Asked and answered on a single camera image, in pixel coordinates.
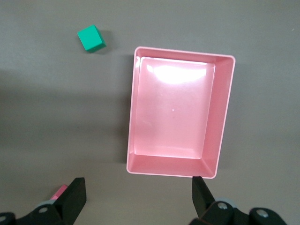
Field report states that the pink plastic tray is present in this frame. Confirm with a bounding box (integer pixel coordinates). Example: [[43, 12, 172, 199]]
[[126, 46, 236, 180]]

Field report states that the green foam cube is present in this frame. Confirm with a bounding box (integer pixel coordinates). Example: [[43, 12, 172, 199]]
[[77, 24, 107, 53]]

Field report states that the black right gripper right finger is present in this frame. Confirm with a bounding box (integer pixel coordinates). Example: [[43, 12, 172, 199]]
[[192, 175, 288, 225]]

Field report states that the red foam cube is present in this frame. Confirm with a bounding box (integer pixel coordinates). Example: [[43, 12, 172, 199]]
[[50, 184, 68, 201]]

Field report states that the brown table mat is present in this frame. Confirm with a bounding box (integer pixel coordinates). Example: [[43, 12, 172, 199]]
[[0, 0, 300, 225]]

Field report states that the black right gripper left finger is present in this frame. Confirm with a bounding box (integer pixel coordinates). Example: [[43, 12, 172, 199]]
[[0, 177, 87, 225]]

